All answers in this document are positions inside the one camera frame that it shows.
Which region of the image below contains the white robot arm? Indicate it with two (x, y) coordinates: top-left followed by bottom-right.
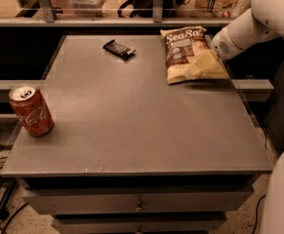
(211, 0), (284, 234)

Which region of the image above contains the grey cabinet drawer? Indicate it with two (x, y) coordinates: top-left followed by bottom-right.
(52, 214), (226, 234)
(22, 186), (253, 215)

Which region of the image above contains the red Coca-Cola can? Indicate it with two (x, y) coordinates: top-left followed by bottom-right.
(9, 84), (55, 137)

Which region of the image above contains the black bag on shelf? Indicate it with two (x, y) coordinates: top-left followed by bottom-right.
(117, 0), (190, 18)

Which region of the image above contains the grey cabinet upper drawer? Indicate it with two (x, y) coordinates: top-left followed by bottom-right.
(22, 186), (253, 215)

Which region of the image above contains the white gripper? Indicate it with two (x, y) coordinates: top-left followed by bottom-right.
(183, 26), (243, 80)

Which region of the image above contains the brown Sea Salt chip bag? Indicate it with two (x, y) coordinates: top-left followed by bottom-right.
(159, 25), (229, 85)

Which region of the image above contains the grey metal shelf rail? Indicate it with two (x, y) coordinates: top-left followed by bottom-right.
(0, 0), (257, 28)

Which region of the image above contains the grey cabinet lower drawer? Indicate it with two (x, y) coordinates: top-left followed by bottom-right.
(52, 214), (226, 234)

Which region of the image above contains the black floor cable right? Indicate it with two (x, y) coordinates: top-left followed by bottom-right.
(251, 127), (268, 234)

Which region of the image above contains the dark wrapped chocolate bar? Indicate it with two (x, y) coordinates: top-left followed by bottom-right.
(102, 39), (135, 60)

